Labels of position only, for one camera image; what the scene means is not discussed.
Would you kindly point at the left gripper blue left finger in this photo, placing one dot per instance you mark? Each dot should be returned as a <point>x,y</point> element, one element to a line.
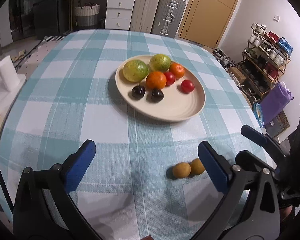
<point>32,216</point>

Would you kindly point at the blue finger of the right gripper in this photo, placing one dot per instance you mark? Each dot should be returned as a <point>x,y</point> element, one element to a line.
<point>271,146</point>
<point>250,162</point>

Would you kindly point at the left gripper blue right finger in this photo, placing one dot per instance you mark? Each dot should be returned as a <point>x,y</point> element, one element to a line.
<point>249,207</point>

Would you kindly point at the brown longan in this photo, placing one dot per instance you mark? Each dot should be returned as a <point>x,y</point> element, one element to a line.
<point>197,167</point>
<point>181,170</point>

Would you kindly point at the red tomato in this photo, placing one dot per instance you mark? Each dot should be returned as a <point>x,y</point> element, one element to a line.
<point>170,78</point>
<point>187,86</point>

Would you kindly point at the small orange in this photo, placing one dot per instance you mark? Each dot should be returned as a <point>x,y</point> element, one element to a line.
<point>177,70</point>

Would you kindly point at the dark plum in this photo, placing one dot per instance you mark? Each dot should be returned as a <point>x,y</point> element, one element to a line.
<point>157,95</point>
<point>138,92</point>

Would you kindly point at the large orange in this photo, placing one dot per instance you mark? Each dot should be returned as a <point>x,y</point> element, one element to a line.
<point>156,80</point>

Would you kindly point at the green yellow citrus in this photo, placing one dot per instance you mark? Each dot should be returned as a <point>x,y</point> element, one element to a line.
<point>160,62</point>
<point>135,71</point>

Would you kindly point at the purple bag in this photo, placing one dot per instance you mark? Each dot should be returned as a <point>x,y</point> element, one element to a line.
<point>275,101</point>

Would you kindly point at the wooden shoe rack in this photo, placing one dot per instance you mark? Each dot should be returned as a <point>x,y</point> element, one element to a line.
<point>264,61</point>

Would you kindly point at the teal checked tablecloth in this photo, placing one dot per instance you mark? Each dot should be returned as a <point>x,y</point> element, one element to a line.
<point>125,193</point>

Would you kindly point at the white side table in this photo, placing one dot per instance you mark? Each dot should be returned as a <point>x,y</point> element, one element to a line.
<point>7,98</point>

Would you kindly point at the wooden door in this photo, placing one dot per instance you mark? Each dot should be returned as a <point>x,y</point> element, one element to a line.
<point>205,21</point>

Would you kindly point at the white paper towel roll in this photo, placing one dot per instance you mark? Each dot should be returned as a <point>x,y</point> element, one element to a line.
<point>8,74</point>

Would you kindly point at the silver hard suitcase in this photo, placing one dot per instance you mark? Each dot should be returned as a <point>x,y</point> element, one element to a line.
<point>168,17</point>

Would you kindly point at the beige hard suitcase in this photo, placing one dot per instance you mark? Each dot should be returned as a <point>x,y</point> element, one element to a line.
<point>143,15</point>

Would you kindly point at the black refrigerator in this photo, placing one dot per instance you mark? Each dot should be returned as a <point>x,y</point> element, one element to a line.
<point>51,17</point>

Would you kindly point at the woven laundry basket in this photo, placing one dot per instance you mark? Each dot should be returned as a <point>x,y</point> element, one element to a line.
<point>87,15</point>

